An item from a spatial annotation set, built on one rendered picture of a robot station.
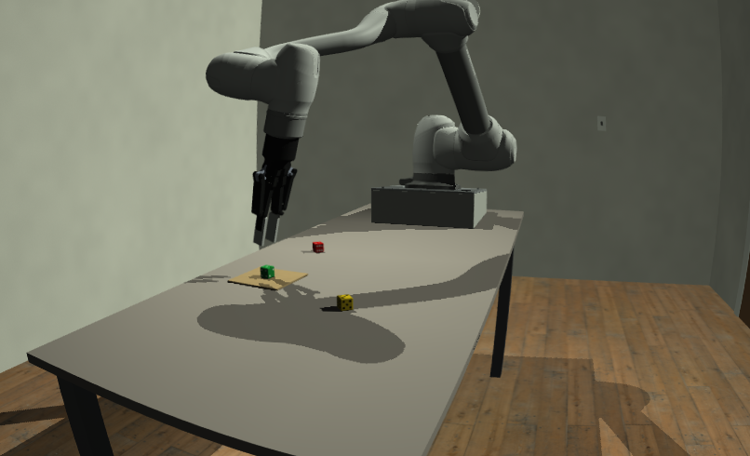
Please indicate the green die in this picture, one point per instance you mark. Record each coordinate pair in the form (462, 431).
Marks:
(267, 271)

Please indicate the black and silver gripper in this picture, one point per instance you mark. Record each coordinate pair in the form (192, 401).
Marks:
(272, 178)

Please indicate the tan flat mat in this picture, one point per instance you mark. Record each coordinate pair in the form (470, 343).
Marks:
(281, 279)

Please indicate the yellow die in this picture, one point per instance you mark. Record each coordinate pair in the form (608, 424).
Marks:
(345, 302)

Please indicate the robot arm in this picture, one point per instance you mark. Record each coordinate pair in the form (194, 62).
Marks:
(287, 82)

